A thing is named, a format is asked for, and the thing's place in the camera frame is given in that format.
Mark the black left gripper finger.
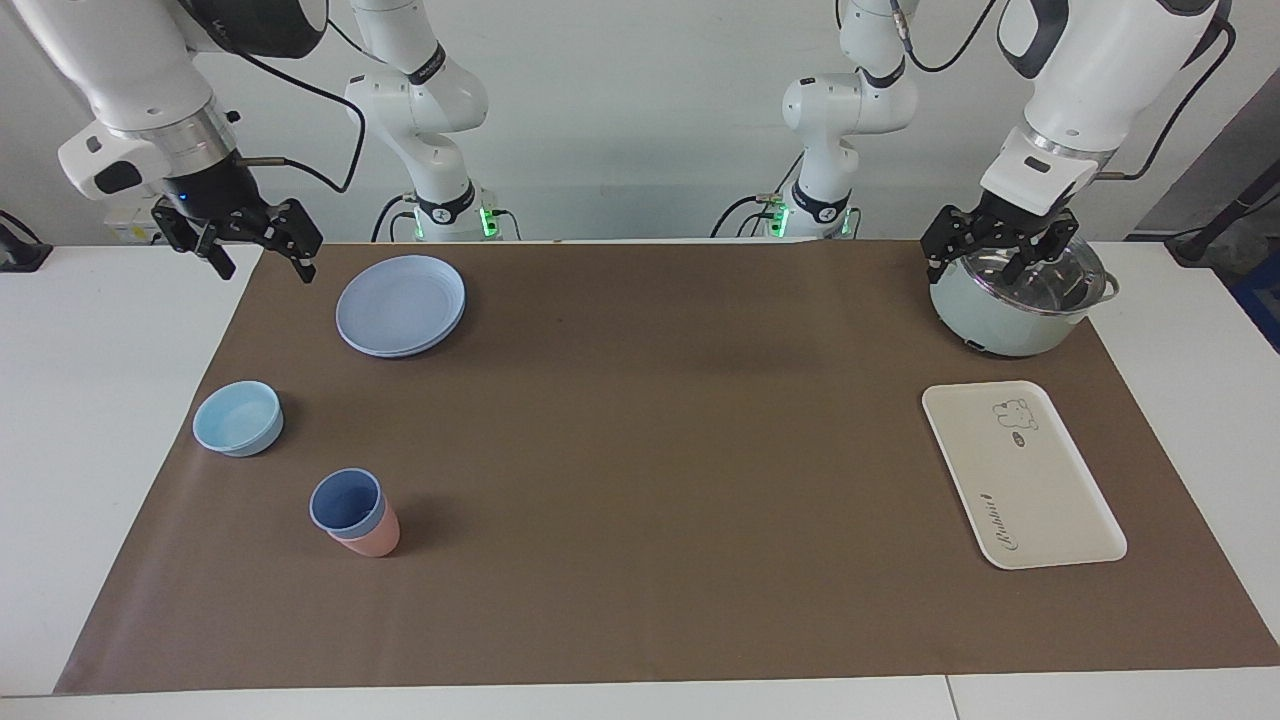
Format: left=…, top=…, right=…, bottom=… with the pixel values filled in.
left=920, top=204, right=992, bottom=285
left=1002, top=209, right=1082, bottom=288

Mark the brown table mat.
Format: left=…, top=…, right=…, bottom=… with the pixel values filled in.
left=53, top=240, right=1280, bottom=696

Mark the black table clamp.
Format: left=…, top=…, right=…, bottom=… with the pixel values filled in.
left=0, top=210, right=53, bottom=273

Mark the pink plastic cup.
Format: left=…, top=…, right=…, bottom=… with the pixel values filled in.
left=328, top=500, right=401, bottom=559

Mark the blue box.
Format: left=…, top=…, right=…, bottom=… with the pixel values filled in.
left=1232, top=250, right=1280, bottom=353

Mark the light blue bowl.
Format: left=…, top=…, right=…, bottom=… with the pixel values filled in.
left=192, top=380, right=285, bottom=458

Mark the pale blue plate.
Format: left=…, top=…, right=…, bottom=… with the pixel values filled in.
left=335, top=254, right=467, bottom=359

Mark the cream tray with rabbit print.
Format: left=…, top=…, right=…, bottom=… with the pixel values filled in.
left=921, top=380, right=1128, bottom=571

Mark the blue plastic cup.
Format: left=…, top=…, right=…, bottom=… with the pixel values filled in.
left=309, top=468, right=387, bottom=541

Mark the pale green cooking pot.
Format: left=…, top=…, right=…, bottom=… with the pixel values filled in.
left=928, top=238, right=1121, bottom=358

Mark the glass pot lid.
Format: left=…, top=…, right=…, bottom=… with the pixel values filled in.
left=945, top=235, right=1109, bottom=317

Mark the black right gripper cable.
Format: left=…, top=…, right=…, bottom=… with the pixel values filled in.
left=225, top=45, right=368, bottom=194

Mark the black left arm base cable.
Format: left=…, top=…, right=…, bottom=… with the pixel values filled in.
left=711, top=194, right=781, bottom=240

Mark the black stand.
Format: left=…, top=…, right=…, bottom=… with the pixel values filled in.
left=1165, top=185, right=1280, bottom=267

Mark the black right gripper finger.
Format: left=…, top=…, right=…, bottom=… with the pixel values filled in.
left=151, top=197, right=238, bottom=283
left=244, top=197, right=324, bottom=286

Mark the white wall power socket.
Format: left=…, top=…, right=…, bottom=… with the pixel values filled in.
left=105, top=195, right=169, bottom=246

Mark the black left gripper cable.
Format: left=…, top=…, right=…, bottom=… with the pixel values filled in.
left=1095, top=15, right=1239, bottom=183

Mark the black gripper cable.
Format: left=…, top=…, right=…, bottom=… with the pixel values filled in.
left=225, top=45, right=368, bottom=194
left=1095, top=15, right=1239, bottom=183

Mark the black arm base cable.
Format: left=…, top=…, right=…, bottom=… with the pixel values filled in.
left=371, top=193, right=413, bottom=242
left=711, top=194, right=781, bottom=240

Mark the black right arm base cable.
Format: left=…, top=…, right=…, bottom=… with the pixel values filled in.
left=371, top=193, right=413, bottom=242

